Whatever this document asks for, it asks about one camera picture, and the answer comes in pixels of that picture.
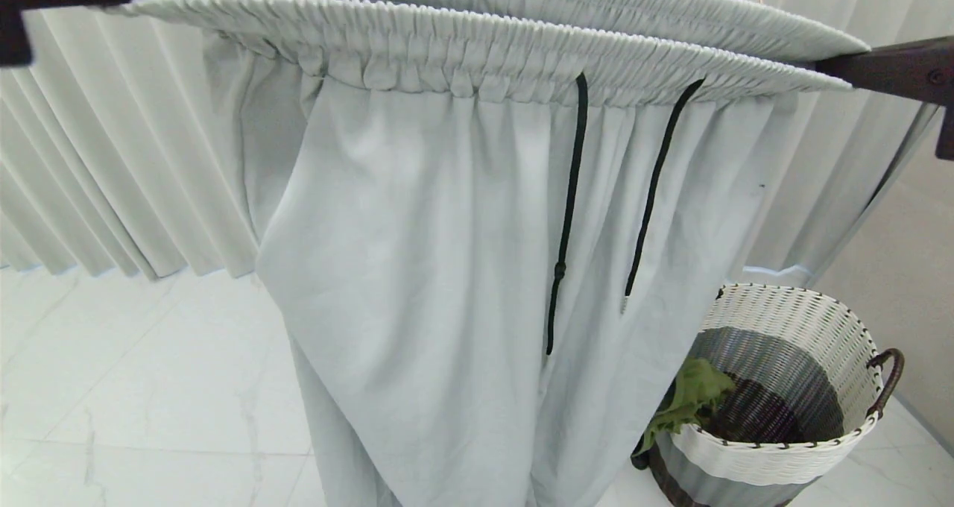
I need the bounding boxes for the pale grey shorts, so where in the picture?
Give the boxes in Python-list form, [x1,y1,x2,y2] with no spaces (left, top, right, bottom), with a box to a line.
[112,0,871,507]

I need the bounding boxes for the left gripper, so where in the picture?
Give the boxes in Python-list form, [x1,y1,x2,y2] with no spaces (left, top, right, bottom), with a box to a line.
[0,0,33,69]

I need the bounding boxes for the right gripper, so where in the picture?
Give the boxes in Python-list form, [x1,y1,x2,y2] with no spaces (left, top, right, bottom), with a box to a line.
[937,103,954,161]

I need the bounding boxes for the white laundry basket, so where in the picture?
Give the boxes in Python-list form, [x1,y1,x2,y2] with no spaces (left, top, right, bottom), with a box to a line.
[647,283,906,507]

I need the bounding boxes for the white curtain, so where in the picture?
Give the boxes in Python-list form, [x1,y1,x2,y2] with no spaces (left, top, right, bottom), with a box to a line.
[0,0,954,288]

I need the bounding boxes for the green garment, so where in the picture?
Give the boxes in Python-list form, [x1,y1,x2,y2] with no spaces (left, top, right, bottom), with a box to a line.
[641,356,737,456]

